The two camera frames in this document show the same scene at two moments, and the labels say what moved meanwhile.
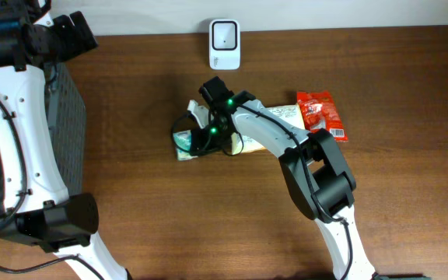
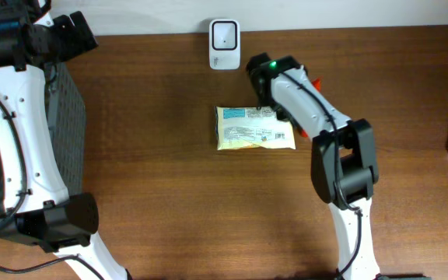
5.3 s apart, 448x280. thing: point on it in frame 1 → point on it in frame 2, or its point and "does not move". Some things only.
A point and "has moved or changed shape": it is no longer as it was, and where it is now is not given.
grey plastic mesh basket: x=68 y=120 does not move
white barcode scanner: x=225 y=43 does not move
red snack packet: x=319 y=110 has moved or changed shape
